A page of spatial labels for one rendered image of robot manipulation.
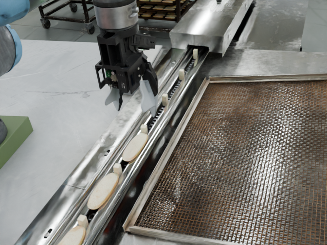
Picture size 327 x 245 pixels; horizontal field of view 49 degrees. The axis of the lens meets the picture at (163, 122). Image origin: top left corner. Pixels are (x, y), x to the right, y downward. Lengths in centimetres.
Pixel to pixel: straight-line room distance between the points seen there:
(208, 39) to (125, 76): 55
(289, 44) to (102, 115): 71
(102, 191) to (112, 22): 32
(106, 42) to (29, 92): 58
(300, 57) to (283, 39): 15
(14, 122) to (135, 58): 42
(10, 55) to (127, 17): 39
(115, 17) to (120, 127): 32
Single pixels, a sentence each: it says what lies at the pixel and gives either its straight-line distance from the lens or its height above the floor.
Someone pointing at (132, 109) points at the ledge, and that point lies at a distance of 92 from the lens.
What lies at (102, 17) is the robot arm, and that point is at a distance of 64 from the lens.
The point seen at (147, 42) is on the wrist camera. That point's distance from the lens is 74.
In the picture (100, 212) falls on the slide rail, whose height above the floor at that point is 85.
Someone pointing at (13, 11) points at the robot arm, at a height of 122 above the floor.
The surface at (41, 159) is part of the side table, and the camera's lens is 90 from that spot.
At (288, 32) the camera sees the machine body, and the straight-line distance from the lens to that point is 145.
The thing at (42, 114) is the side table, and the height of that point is 82.
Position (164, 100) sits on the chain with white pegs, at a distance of 95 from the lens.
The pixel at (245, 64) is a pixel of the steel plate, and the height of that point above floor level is 82.
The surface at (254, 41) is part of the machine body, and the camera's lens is 137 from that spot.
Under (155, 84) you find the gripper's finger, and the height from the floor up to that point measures 101.
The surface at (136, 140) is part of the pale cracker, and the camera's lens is 82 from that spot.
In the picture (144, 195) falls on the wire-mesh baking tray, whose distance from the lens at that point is 66.
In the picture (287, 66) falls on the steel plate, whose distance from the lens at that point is 120.
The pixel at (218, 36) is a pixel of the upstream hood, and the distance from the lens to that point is 115.
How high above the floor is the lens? 138
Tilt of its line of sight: 37 degrees down
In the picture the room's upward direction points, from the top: 5 degrees counter-clockwise
